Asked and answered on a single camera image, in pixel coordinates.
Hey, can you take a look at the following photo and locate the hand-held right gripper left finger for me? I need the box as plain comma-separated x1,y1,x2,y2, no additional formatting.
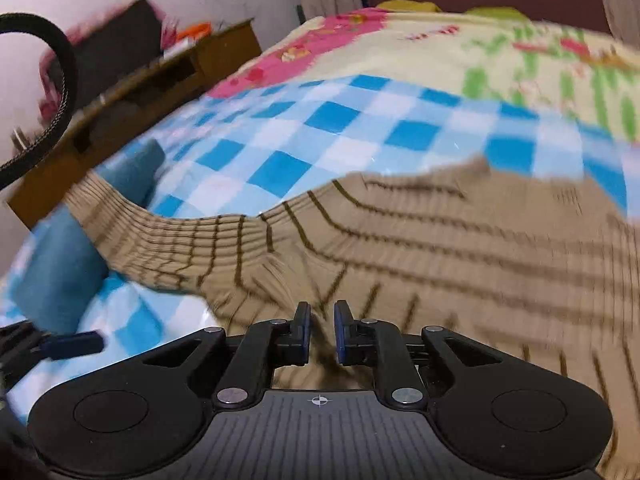
142,301,312,408

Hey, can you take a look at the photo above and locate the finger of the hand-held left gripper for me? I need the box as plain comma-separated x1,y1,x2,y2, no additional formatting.
41,331,105,362

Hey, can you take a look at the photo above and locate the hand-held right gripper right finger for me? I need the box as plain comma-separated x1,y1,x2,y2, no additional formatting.
333,300,503,407

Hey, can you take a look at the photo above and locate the beige striped knit sweater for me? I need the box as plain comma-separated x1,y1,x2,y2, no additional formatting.
62,157,640,480

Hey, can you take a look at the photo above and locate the teal blue cloth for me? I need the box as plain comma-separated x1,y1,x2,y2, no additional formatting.
12,139,167,335

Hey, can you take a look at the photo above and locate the blue checkered plastic sheet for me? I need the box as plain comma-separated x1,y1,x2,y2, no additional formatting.
0,74,630,428

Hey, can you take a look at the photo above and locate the wooden desk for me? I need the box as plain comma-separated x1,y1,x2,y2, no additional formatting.
7,17,264,231

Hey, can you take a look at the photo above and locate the floral printed bedsheet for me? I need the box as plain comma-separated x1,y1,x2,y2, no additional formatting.
205,7,640,147

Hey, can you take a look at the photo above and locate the dark screen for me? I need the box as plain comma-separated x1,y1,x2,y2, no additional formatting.
41,0,168,111

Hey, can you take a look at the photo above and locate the orange item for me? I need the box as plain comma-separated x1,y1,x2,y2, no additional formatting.
176,22,213,42

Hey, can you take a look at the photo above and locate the yellow pillow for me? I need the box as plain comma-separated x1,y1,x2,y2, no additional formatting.
375,0,444,14

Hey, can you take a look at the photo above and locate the green pillow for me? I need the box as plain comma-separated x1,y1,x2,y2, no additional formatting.
465,6,532,24

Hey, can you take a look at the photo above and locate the black braided cable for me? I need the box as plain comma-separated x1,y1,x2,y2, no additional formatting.
0,13,79,190

